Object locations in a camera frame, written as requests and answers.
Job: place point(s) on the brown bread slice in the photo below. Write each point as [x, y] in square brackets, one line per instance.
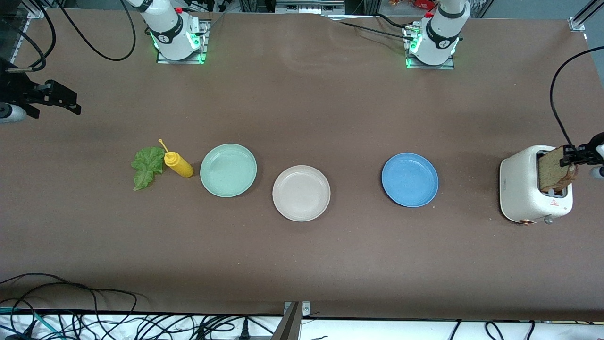
[572, 175]
[547, 170]

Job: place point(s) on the white toaster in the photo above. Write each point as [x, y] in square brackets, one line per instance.
[519, 189]

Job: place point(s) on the grey metal corner bracket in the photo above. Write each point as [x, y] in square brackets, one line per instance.
[306, 309]

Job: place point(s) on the yellow mustard squeeze bottle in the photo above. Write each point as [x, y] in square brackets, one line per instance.
[181, 167]

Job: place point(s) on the red object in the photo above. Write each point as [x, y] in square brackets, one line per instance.
[422, 4]

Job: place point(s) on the beige plate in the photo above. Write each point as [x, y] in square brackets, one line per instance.
[301, 193]

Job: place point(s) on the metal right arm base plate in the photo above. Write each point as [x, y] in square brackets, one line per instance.
[181, 61]

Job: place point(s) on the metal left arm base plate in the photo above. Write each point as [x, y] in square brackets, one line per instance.
[429, 67]

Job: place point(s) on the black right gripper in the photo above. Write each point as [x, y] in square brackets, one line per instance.
[15, 89]

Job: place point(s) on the black power plug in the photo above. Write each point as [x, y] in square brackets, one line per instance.
[244, 330]

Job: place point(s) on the mint green plate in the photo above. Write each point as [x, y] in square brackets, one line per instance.
[228, 170]

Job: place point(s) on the green lettuce leaf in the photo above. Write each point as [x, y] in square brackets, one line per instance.
[146, 163]

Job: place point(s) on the blue plate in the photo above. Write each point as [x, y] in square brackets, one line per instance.
[409, 180]

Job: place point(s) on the aluminium frame profile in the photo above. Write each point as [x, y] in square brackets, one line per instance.
[35, 10]
[576, 23]

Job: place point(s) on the grey power strip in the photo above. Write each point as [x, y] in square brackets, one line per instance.
[309, 7]

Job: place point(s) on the aluminium frame post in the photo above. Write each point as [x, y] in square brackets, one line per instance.
[288, 328]

